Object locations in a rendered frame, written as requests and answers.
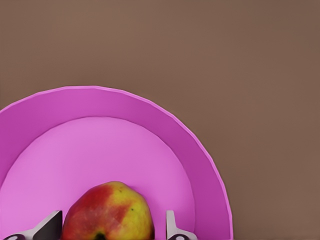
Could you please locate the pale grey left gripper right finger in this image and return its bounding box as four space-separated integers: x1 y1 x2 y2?
165 210 197 240

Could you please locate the pink plate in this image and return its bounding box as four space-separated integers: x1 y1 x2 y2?
0 85 235 240

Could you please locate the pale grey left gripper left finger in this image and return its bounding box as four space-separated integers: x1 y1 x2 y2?
2 210 63 240

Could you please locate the red and yellow apple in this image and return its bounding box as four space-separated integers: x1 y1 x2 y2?
61 181 156 240

